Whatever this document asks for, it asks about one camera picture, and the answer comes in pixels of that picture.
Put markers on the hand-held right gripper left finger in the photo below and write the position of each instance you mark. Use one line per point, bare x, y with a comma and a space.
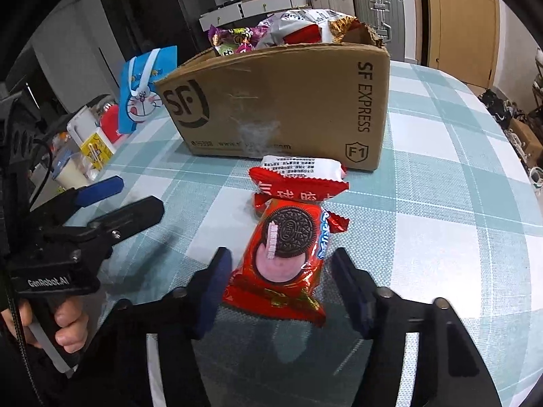
212, 296

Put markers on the gold and red patterned packet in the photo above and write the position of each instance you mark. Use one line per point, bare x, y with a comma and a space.
345, 27

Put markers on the wooden door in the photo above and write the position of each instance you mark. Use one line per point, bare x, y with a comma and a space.
462, 21

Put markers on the teal checkered tablecloth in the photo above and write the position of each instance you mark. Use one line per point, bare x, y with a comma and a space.
424, 178

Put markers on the blue cartoon gift bag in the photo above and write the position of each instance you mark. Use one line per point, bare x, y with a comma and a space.
144, 93

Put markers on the red and white snack packet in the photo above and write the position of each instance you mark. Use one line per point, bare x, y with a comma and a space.
297, 176

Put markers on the brown cardboard box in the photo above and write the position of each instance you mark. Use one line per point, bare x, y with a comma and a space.
275, 106

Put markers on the yellow printed box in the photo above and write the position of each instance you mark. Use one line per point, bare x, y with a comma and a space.
96, 150

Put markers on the red container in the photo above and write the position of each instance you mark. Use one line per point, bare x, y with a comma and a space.
111, 123

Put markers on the small cardboard carton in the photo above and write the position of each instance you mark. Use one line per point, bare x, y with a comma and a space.
526, 140

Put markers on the shoe rack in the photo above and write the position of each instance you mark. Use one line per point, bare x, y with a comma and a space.
538, 76

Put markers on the silver suitcase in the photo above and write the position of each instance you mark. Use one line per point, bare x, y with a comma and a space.
379, 8

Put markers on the red sandwich cookie packet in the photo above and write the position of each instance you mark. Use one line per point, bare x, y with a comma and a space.
280, 280

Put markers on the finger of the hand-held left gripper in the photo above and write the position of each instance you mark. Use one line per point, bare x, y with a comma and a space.
131, 216
102, 187

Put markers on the milky white cup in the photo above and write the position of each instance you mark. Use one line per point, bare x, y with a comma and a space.
74, 174

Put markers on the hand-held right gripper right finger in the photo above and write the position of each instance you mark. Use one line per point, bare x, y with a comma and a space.
354, 292

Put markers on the white drawer unit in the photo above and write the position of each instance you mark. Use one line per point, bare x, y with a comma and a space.
254, 6

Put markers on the pile of shoes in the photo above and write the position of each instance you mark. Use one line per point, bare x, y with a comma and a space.
500, 108

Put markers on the person's left hand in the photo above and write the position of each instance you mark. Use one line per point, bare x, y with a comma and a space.
70, 322

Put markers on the dark tall cabinet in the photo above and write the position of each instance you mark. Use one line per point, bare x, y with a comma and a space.
174, 8

